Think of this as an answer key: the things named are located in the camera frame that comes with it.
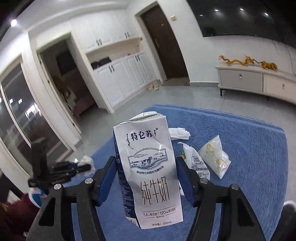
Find brown door mat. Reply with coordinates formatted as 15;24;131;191
162;77;190;86

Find wall mounted black television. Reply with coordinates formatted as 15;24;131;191
187;1;295;48

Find dark brown door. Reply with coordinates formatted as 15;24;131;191
140;4;189;80

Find white milk carton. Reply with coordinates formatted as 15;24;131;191
113;111;183;230

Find white shoe cabinet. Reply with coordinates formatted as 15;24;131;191
70;9;157;109

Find folded white tissue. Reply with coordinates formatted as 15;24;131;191
169;128;191;141

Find white tissue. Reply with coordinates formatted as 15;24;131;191
169;128;191;141
77;155;96;176

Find clear bag with yellow bits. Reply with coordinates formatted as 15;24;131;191
199;135;231;179

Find white TV cabinet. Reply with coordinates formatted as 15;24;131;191
216;65;296;104

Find golden dragon ornament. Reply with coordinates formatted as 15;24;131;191
218;55;278;71

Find blue fluffy rug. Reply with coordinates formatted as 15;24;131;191
97;105;288;240

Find white green printed bag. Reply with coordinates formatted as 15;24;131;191
178;142;210;180

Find beige slippers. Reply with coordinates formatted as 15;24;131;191
147;83;159;91

